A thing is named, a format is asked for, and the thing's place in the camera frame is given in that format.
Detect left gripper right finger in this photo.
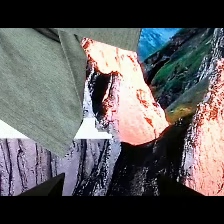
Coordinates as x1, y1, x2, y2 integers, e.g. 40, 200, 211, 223
157, 174, 204, 197

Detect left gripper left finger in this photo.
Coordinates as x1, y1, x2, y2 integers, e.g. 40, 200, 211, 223
19, 172, 66, 197

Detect grey-green shirt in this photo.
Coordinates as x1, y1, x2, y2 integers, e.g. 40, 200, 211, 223
0, 27, 143, 158

